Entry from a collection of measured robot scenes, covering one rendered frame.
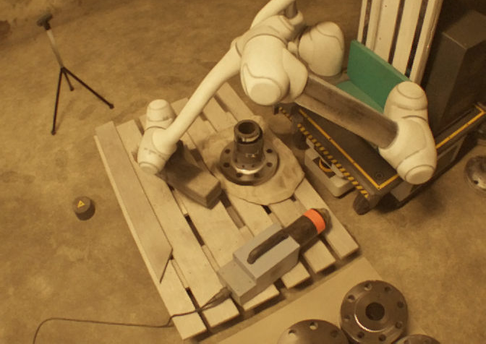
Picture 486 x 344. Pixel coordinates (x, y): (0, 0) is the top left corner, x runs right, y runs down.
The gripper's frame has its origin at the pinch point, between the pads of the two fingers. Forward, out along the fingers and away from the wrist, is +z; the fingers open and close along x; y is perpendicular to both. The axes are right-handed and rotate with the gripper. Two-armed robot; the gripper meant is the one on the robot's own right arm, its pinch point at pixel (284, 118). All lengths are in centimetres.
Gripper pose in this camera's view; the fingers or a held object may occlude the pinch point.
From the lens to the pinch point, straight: 179.2
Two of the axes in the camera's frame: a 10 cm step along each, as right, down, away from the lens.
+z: 0.5, 6.4, 7.7
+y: 8.5, -4.3, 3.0
